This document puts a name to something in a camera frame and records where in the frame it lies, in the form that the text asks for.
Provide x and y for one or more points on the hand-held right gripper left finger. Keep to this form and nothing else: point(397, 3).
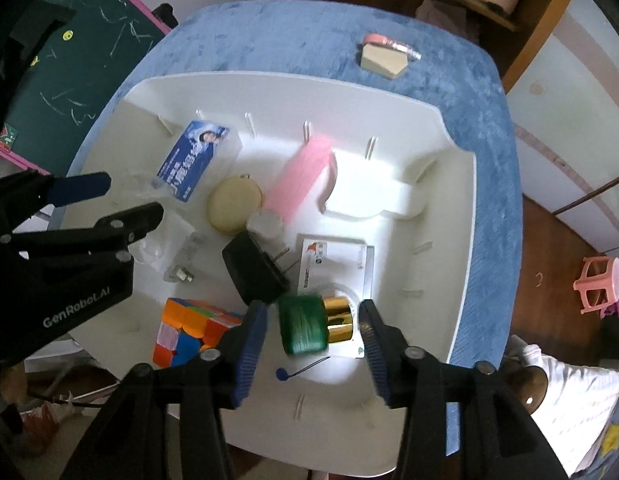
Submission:
point(249, 355)

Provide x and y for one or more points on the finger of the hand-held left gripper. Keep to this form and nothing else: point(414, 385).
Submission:
point(84, 185)
point(139, 217)

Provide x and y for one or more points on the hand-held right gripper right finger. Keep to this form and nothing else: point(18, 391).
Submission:
point(374, 355)

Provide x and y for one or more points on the clear plastic bag white pieces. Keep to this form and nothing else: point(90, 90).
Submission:
point(164, 247)

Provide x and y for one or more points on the multicolour puzzle cube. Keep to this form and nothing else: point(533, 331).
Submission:
point(189, 332)

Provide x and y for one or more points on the black charger plug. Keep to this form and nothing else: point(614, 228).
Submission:
point(254, 270)

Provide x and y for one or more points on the white paper packet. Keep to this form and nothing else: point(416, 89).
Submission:
point(334, 265)

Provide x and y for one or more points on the white plastic tray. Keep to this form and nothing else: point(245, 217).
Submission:
point(389, 240)

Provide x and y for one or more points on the pink rectangular box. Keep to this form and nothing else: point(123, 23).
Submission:
point(299, 175)

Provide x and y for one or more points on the blue headed pin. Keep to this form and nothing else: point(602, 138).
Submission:
point(280, 374)

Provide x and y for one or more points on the red green card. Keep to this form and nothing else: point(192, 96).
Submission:
point(8, 137)

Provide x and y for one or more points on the red white plastic bag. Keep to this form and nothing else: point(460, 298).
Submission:
point(49, 425)

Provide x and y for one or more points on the brown round knob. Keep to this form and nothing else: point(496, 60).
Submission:
point(529, 385)

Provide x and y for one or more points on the black chalkboard clip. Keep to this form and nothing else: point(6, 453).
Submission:
point(165, 15)

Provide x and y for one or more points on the pink plastic stool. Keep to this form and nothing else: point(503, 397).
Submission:
point(599, 285)

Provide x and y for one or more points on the blue plush table cover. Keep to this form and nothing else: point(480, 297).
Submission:
point(289, 35)

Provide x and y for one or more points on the blue star print cloth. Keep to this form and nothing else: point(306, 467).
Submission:
point(612, 452)

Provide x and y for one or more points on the beige sponge block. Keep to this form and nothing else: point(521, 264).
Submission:
point(382, 62)

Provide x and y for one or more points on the white wardrobe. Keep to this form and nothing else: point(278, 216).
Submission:
point(579, 110)

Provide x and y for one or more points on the green chalkboard with pink frame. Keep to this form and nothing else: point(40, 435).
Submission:
point(89, 60)

